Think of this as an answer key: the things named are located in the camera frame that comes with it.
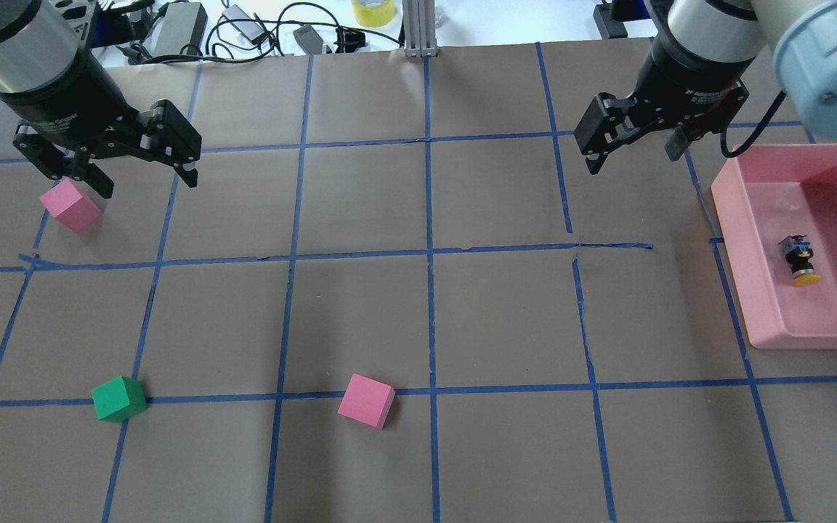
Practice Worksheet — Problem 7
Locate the aluminium frame post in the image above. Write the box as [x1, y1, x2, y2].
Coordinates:
[402, 0, 439, 57]

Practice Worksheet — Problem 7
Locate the yellow mushroom push button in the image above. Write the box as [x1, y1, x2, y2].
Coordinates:
[778, 235, 822, 287]

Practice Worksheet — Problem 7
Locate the green foam cube near left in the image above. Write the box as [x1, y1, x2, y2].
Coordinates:
[91, 376, 148, 423]

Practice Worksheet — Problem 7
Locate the pink foam cube centre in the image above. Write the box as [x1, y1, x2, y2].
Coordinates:
[336, 373, 396, 430]

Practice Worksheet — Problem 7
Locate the yellow tape roll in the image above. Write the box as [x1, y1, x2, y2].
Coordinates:
[351, 0, 396, 28]

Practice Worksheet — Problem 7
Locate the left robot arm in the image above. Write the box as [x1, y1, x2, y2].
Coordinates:
[0, 1, 202, 199]

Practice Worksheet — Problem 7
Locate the pink foam cube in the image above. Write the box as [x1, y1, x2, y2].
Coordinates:
[336, 373, 396, 430]
[38, 179, 103, 234]

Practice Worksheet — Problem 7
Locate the pink plastic bin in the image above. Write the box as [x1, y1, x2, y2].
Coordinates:
[711, 145, 837, 350]

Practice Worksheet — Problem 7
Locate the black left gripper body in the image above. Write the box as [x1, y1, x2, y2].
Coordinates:
[0, 51, 144, 162]

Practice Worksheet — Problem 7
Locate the pink foam cube far left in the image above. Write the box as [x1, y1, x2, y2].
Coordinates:
[38, 179, 103, 234]

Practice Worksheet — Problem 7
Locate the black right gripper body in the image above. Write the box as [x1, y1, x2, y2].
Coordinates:
[632, 33, 748, 132]

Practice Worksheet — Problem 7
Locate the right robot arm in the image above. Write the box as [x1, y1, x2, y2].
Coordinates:
[574, 1, 837, 174]

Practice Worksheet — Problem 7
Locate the black power adapter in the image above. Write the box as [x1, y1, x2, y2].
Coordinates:
[150, 2, 207, 57]

